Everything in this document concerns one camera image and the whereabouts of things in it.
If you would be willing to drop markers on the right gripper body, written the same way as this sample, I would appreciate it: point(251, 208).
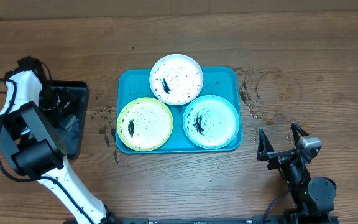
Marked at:
point(294, 173)

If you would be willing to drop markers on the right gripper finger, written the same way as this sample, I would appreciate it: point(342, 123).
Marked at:
point(297, 132)
point(264, 146)

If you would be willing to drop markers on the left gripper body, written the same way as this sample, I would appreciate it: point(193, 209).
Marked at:
point(53, 101)

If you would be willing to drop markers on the yellow plate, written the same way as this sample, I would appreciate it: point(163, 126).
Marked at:
point(144, 124)

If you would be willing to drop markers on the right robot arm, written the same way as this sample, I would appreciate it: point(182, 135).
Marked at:
point(313, 198)

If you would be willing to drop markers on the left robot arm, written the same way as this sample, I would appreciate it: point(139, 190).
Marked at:
point(41, 129)

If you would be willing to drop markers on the black water tray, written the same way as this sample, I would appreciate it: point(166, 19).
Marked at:
point(80, 95)

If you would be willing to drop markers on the light blue dirty plate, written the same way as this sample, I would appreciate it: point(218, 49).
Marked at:
point(212, 123)

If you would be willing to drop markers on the white dirty plate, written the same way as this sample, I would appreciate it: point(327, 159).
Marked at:
point(176, 79)

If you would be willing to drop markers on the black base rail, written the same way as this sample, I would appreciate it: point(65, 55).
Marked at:
point(197, 221)

